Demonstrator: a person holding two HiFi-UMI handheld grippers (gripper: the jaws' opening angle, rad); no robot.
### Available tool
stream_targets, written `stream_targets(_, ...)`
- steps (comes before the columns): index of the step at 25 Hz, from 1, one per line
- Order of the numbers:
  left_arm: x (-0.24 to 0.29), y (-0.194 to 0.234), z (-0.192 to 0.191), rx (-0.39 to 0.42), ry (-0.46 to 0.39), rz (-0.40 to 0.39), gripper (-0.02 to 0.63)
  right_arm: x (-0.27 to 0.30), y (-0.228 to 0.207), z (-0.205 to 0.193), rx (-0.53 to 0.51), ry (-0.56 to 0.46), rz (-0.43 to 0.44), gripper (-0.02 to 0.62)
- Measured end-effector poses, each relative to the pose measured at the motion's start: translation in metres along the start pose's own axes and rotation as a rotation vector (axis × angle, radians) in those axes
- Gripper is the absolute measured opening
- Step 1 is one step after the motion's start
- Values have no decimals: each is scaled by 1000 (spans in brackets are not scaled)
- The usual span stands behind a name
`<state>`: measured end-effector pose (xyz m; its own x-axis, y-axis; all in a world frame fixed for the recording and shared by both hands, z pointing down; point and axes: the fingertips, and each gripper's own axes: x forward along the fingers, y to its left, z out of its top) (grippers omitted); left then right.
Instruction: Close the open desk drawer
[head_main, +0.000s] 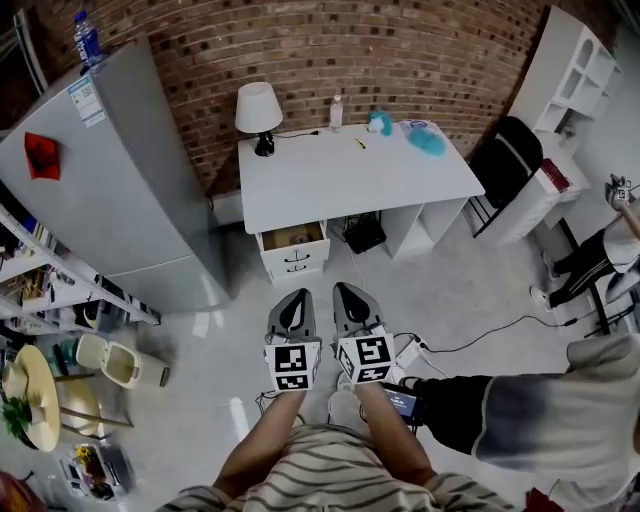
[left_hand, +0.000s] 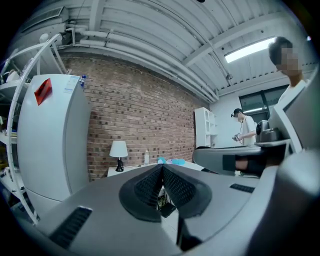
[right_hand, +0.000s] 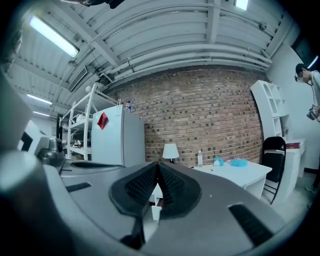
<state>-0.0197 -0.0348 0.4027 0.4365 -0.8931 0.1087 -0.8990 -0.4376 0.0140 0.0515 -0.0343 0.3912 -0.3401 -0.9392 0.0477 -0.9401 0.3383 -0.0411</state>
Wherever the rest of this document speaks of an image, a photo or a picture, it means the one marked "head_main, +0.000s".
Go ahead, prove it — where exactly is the person's right white shoe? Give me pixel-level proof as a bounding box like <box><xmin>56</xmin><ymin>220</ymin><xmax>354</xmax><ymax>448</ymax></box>
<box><xmin>326</xmin><ymin>386</ymin><xmax>372</xmax><ymax>437</ymax></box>

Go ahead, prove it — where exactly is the blue label water bottle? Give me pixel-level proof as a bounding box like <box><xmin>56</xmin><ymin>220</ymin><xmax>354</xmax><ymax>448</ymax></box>
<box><xmin>72</xmin><ymin>10</ymin><xmax>105</xmax><ymax>69</ymax></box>

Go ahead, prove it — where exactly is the white closed drawer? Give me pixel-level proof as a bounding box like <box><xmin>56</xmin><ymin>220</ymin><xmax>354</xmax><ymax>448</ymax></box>
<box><xmin>266</xmin><ymin>260</ymin><xmax>327</xmax><ymax>288</ymax></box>

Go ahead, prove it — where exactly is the black router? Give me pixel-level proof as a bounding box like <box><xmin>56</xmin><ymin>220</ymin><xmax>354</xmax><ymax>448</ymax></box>
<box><xmin>344</xmin><ymin>211</ymin><xmax>388</xmax><ymax>255</ymax></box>

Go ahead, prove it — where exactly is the teal and white fluffy toy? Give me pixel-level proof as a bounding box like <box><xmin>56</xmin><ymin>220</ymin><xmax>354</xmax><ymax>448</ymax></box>
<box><xmin>367</xmin><ymin>109</ymin><xmax>394</xmax><ymax>138</ymax></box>

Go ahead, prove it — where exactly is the black metal rack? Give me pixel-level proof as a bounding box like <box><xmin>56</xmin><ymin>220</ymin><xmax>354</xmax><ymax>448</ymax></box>
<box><xmin>559</xmin><ymin>214</ymin><xmax>640</xmax><ymax>337</ymax></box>

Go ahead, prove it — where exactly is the beige trash bin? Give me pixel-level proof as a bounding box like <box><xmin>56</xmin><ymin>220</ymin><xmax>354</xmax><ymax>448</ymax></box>
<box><xmin>75</xmin><ymin>333</ymin><xmax>172</xmax><ymax>392</ymax></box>

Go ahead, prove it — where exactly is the clear water bottle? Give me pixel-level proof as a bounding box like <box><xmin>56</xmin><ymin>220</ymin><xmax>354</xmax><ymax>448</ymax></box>
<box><xmin>328</xmin><ymin>93</ymin><xmax>345</xmax><ymax>135</ymax></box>

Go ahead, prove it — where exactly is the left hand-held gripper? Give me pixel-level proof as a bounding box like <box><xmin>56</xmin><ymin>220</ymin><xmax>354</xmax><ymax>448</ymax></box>
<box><xmin>263</xmin><ymin>287</ymin><xmax>325</xmax><ymax>393</ymax></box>

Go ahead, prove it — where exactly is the red paper decoration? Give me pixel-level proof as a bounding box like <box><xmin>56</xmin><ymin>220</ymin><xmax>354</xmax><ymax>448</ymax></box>
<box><xmin>23</xmin><ymin>131</ymin><xmax>63</xmax><ymax>182</ymax></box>

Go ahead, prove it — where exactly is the person's striped shirt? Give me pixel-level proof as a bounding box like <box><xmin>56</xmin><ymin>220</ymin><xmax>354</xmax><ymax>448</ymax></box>
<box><xmin>168</xmin><ymin>423</ymin><xmax>517</xmax><ymax>512</ymax></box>

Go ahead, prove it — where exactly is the white power strip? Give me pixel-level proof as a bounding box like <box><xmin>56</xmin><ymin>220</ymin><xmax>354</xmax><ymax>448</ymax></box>
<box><xmin>391</xmin><ymin>333</ymin><xmax>430</xmax><ymax>372</ymax></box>

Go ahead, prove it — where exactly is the round wooden table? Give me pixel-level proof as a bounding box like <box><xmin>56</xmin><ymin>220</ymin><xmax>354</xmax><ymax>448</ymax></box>
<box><xmin>1</xmin><ymin>344</ymin><xmax>62</xmax><ymax>454</ymax></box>

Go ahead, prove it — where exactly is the person's left forearm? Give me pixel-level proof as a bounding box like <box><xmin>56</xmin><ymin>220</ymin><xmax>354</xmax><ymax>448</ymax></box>
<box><xmin>211</xmin><ymin>389</ymin><xmax>309</xmax><ymax>502</ymax></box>

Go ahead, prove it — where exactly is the red book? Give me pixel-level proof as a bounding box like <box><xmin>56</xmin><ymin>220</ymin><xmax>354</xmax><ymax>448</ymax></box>
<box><xmin>540</xmin><ymin>157</ymin><xmax>572</xmax><ymax>194</ymax></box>

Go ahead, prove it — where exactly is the grey fridge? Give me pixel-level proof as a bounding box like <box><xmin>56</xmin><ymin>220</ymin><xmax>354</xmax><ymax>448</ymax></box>
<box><xmin>0</xmin><ymin>33</ymin><xmax>232</xmax><ymax>315</ymax></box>

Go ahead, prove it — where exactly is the black floor cable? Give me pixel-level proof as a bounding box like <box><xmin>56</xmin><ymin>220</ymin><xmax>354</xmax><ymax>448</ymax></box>
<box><xmin>418</xmin><ymin>311</ymin><xmax>582</xmax><ymax>355</ymax></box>

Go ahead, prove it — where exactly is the black folding chair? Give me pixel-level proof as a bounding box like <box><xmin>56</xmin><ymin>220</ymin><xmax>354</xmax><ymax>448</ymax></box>
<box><xmin>466</xmin><ymin>115</ymin><xmax>545</xmax><ymax>239</ymax></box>

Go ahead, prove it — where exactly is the dark red object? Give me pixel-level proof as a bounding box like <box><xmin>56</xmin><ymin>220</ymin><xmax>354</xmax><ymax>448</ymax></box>
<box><xmin>0</xmin><ymin>470</ymin><xmax>48</xmax><ymax>512</ymax></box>

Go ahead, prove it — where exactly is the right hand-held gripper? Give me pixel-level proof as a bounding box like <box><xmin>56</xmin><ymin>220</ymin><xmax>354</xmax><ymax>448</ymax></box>
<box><xmin>331</xmin><ymin>281</ymin><xmax>398</xmax><ymax>387</ymax></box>

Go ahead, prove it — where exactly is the fridge label sticker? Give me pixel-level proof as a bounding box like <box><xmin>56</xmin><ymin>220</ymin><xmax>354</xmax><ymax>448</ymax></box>
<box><xmin>66</xmin><ymin>75</ymin><xmax>107</xmax><ymax>129</ymax></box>

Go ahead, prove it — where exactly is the teal fluff in plastic bag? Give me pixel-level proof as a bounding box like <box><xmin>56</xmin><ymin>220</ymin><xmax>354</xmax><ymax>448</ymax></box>
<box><xmin>399</xmin><ymin>118</ymin><xmax>448</xmax><ymax>159</ymax></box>

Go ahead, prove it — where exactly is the white cabinet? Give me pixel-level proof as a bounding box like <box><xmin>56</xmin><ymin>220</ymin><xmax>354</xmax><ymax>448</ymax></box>
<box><xmin>474</xmin><ymin>4</ymin><xmax>624</xmax><ymax>247</ymax></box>

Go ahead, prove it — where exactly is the white desk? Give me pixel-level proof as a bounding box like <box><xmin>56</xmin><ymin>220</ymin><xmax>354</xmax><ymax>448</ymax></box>
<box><xmin>236</xmin><ymin>119</ymin><xmax>487</xmax><ymax>287</ymax></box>

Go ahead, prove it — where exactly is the clear storage box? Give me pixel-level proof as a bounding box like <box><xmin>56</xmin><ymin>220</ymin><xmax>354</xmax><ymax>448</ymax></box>
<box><xmin>59</xmin><ymin>441</ymin><xmax>137</xmax><ymax>502</ymax></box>

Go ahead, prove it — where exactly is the white metal shelf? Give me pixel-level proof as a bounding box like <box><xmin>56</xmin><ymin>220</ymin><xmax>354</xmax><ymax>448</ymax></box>
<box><xmin>0</xmin><ymin>9</ymin><xmax>162</xmax><ymax>337</ymax></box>

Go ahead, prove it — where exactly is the person's right forearm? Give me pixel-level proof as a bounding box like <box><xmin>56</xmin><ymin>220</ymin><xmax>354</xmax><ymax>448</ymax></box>
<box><xmin>351</xmin><ymin>382</ymin><xmax>437</xmax><ymax>487</ymax></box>

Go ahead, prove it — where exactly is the round wooden stool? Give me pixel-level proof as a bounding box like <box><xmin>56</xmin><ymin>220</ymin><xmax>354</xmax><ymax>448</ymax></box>
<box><xmin>54</xmin><ymin>374</ymin><xmax>135</xmax><ymax>440</ymax></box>

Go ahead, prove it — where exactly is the green potted plant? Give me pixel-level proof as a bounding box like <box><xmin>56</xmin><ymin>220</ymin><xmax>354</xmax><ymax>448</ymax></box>
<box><xmin>1</xmin><ymin>394</ymin><xmax>34</xmax><ymax>442</ymax></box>

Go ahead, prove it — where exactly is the white shade table lamp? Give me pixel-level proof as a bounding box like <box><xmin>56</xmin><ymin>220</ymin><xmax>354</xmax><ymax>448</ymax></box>
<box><xmin>234</xmin><ymin>81</ymin><xmax>285</xmax><ymax>158</ymax></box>

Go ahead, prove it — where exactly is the black screen device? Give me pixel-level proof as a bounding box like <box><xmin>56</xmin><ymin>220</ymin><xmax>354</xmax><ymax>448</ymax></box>
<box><xmin>383</xmin><ymin>383</ymin><xmax>428</xmax><ymax>429</ymax></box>

